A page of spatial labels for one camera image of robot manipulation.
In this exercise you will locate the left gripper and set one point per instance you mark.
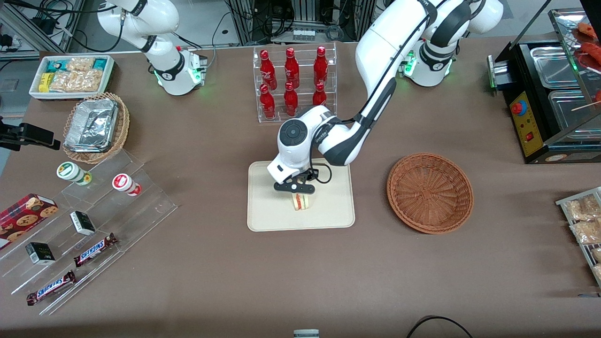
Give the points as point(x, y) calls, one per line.
point(309, 175)

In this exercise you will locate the triangle sandwich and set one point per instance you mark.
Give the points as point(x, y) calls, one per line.
point(301, 202)

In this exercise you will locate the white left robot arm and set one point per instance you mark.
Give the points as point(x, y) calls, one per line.
point(375, 51)

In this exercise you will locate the cream plastic tray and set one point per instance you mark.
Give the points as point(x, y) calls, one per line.
point(328, 206)

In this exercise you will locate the light wicker basket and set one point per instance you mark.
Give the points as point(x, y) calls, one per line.
point(121, 126)

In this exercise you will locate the brown wicker basket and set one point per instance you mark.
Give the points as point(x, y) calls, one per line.
point(429, 192)

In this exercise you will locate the white snack bin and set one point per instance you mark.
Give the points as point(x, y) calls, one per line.
point(35, 91)

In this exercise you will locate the green sunflower lid cup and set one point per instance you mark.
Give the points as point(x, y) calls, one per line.
point(70, 172)

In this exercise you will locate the aluminium foil container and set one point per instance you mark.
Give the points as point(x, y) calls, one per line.
point(91, 124)

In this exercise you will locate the yellow snack packet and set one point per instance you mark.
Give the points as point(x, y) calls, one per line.
point(44, 82)

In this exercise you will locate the clear cracker bag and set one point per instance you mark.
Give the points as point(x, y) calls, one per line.
point(80, 63)
point(75, 81)

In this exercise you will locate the clear acrylic bottle rack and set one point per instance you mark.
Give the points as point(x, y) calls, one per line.
point(303, 117)

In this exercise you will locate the teal snack packet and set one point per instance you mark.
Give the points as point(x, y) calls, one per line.
point(57, 65)
point(100, 63)

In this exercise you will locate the red tartan cookie box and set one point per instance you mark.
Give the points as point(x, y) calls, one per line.
point(26, 218)

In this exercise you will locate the red cola bottle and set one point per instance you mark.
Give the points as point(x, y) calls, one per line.
point(291, 68)
point(267, 70)
point(319, 95)
point(290, 99)
point(320, 65)
point(267, 103)

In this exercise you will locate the red lid yogurt cup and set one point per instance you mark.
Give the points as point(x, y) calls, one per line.
point(123, 183)

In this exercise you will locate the small black carton box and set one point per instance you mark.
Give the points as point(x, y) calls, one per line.
point(40, 253)
point(82, 223)

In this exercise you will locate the clear acrylic tiered stand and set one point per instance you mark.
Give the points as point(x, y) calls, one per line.
point(136, 211)

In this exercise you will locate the Snickers chocolate bar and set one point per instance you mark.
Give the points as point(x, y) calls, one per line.
point(95, 249)
point(50, 288)

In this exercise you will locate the grey device edge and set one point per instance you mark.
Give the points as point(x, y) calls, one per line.
point(306, 334)

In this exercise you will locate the white power strip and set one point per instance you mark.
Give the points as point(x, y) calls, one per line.
point(303, 34)

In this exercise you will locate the red emergency stop button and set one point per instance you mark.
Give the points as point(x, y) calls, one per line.
point(519, 108)

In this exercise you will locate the black food warmer machine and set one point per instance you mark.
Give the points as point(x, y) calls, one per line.
point(530, 126)

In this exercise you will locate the steel warmer pan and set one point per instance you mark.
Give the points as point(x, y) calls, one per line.
point(554, 65)
point(568, 112)

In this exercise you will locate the clear fried snack bag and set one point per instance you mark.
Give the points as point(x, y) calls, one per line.
point(582, 208)
point(587, 231)

